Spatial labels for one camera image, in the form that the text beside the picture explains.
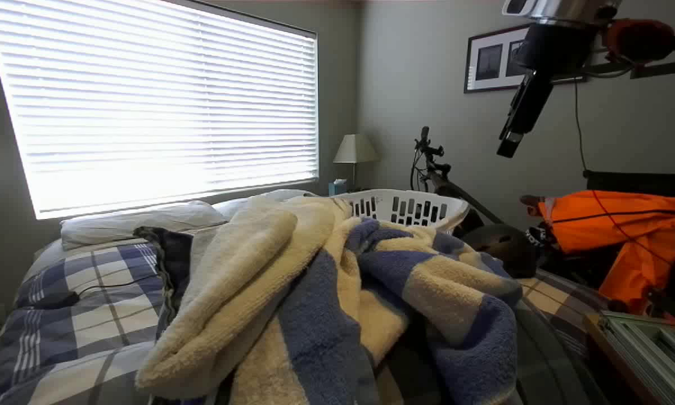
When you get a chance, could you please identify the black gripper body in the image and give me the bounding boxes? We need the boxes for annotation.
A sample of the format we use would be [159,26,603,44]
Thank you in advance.
[515,21,603,81]

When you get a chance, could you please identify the white plastic laundry basket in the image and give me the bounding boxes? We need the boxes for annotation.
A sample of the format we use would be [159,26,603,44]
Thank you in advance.
[330,186,472,237]

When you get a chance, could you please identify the blue cream striped towel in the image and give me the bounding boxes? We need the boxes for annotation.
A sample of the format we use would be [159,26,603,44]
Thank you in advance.
[227,217,525,405]

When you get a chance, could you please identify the plain cream towel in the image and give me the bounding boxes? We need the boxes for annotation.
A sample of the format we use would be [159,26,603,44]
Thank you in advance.
[135,192,348,401]

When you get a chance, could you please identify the dark headboard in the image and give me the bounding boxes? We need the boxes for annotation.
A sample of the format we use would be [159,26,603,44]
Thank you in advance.
[583,168,675,200]

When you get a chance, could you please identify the black helmet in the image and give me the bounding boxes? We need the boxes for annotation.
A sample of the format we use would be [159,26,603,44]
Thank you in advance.
[461,222,542,282]

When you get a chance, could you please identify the orange jacket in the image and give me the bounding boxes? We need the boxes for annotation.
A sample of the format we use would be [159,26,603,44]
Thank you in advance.
[520,189,675,318]

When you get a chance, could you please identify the white shade table lamp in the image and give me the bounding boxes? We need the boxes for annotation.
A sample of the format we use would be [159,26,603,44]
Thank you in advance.
[332,134,378,192]

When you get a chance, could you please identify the white pillow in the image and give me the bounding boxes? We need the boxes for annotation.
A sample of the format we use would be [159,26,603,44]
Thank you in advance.
[60,199,231,253]
[213,186,315,220]

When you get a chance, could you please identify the white window blinds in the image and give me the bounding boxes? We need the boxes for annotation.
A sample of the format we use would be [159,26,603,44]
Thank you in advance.
[0,0,323,222]

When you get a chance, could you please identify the blue plaid comforter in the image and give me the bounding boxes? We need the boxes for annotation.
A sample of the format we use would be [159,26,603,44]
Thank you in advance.
[0,237,618,405]

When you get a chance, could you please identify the black framed wall picture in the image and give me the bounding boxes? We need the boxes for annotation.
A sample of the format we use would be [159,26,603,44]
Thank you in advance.
[461,23,534,96]

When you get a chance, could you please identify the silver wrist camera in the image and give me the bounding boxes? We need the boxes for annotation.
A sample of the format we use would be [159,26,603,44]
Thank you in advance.
[501,0,541,19]

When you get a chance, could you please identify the orange cable wrap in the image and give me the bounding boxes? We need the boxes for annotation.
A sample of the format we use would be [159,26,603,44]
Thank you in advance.
[603,19,675,64]

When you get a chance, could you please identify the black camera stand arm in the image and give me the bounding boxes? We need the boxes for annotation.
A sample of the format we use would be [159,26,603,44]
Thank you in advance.
[583,56,675,81]

